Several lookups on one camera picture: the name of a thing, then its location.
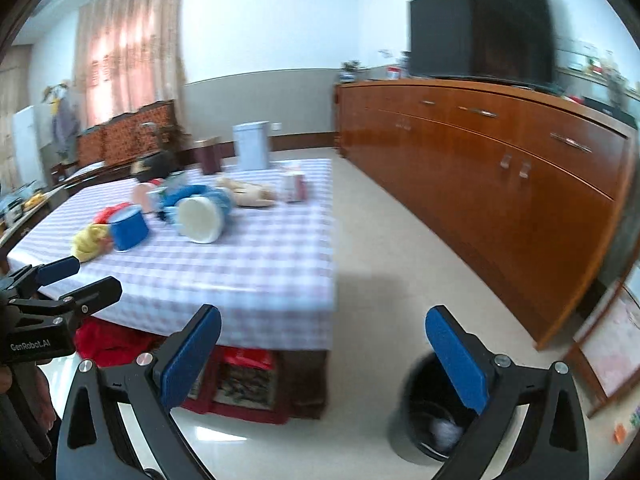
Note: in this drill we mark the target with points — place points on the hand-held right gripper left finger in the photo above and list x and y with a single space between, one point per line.
192 355

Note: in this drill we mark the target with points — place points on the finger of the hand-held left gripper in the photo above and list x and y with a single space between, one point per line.
97 294
57 269

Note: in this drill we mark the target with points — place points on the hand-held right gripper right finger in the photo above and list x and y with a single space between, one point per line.
457 360

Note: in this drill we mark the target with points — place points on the yellow cloth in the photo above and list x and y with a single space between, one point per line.
90 242

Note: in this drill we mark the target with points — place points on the black trash bin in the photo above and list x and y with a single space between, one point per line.
425 400

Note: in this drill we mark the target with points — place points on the blue paper cup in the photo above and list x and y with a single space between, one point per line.
129 230

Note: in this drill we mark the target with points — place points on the red cloth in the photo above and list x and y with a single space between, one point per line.
112 211

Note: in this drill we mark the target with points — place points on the white paper cup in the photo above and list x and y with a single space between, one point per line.
200 220

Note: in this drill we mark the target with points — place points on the person's left hand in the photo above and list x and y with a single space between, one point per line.
45 405

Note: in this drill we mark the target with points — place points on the red plastic bag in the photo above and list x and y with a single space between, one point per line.
117 342

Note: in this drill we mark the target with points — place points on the red patterned rug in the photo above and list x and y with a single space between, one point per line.
245 385

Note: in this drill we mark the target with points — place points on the white crumpled paper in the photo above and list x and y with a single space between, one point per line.
446 435

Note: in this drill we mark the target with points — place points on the purple checkered tablecloth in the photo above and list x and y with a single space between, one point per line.
225 260

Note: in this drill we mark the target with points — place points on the pink paper cup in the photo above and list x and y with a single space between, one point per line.
142 197

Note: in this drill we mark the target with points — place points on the white refrigerator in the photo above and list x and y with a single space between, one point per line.
27 147

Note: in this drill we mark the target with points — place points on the carved wooden sofa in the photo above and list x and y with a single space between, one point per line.
115 140

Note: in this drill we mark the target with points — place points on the hanging clothes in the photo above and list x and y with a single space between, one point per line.
62 120

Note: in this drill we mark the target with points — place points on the wooden framed stand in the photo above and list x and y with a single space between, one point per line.
617 340

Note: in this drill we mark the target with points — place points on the brown canister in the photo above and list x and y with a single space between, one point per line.
208 157

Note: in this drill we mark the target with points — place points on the wooden sideboard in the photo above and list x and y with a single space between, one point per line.
500 185

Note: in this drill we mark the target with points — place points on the pink and white carton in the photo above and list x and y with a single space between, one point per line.
294 186

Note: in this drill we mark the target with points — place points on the white lidded box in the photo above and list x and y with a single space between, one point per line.
251 147

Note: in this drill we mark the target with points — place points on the pink curtain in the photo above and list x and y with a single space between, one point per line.
130 45

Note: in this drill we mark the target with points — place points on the black box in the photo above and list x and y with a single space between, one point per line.
607 109

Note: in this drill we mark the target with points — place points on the small potted plant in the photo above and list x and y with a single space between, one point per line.
351 71

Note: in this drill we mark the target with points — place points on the black television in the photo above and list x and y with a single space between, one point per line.
480 25

